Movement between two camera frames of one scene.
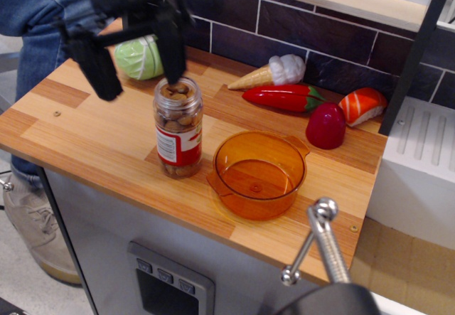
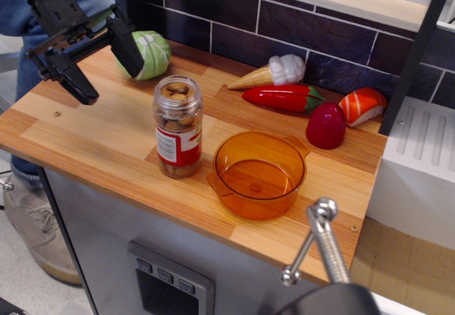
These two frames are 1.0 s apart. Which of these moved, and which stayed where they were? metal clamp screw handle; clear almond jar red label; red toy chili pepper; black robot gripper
Moved: black robot gripper
Stayed: metal clamp screw handle; clear almond jar red label; red toy chili pepper
